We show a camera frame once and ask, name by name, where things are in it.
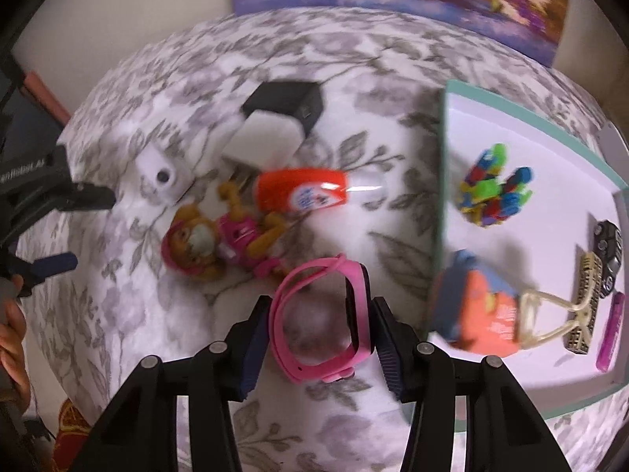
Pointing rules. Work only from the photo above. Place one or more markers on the gold patterned lighter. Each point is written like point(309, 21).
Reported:
point(589, 268)

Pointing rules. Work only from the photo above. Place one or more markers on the person's left hand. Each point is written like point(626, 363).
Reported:
point(13, 344)

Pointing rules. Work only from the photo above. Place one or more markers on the orange glue tube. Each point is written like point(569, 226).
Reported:
point(299, 189)

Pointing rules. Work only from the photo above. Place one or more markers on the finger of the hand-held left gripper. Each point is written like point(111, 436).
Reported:
point(91, 197)
point(51, 263)

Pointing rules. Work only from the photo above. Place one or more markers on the pink wrist watch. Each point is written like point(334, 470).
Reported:
point(290, 349)

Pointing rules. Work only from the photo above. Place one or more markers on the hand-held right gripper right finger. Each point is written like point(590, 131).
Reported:
point(388, 349)

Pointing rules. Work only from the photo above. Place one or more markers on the pink dog toy figure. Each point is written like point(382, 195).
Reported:
point(231, 236)

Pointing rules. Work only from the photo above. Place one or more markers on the orange and blue box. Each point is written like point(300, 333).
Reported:
point(481, 309)

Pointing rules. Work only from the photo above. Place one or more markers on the black toy car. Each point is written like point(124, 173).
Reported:
point(609, 250)

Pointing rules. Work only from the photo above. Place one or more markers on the teal cardboard tray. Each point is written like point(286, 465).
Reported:
point(545, 167)

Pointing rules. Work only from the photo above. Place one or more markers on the purple lighter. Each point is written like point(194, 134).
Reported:
point(612, 334)

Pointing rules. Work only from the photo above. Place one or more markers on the colourful building blocks toy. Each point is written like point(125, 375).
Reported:
point(491, 191)

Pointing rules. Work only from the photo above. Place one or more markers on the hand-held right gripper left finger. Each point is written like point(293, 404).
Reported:
point(253, 349)

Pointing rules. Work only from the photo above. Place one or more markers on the red patterned cloth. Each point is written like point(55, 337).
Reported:
point(71, 425)

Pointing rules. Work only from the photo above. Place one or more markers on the small white toy camera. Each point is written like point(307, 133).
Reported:
point(162, 177)

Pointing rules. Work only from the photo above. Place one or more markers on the black and white charger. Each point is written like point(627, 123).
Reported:
point(275, 118)

